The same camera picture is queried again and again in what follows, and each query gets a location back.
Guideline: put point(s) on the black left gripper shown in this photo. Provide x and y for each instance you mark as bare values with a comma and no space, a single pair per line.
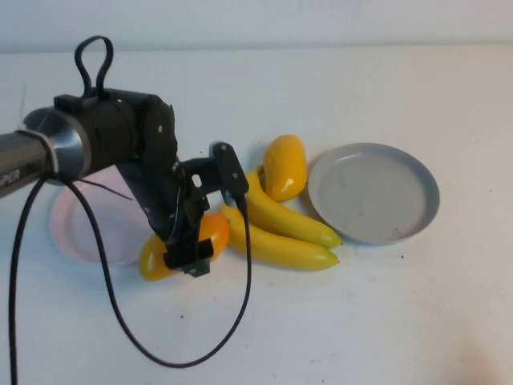
168,200

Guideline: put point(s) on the mango with orange blush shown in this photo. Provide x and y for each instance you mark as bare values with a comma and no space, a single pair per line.
152,260

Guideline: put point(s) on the yellow banana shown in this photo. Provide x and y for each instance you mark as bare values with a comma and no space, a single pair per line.
288,222
276,250

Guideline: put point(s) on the plain yellow mango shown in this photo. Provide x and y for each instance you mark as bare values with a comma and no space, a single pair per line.
284,168

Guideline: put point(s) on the pink round plate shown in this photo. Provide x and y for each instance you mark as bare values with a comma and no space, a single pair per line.
116,236

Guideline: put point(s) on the grey-blue round plate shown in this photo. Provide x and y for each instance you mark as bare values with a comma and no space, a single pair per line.
372,196

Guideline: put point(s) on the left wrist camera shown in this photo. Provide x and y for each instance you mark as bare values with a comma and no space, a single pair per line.
230,168

